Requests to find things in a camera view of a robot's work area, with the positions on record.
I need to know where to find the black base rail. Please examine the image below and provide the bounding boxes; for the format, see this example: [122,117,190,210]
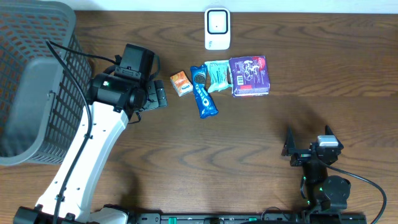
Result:
[127,213,367,224]

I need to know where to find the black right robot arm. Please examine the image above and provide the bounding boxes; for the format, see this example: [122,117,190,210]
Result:
[281,126,351,213]

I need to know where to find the small orange snack box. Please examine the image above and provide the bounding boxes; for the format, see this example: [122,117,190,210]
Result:
[170,71,193,96]

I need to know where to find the grey plastic mesh basket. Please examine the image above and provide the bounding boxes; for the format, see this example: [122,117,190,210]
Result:
[1,1,92,166]

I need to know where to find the mint green snack packet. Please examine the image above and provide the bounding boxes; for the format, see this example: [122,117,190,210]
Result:
[205,60,233,93]

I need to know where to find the purple snack box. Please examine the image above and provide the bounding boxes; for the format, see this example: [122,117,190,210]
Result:
[229,55,271,97]

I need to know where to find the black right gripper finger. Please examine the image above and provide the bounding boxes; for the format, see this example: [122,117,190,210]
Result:
[281,127,295,156]
[325,125,344,149]

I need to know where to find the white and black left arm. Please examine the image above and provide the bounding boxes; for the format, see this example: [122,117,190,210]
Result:
[13,73,167,223]

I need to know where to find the blue Oreo cookie pack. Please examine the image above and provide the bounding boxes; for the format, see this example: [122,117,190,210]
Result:
[190,65,219,119]

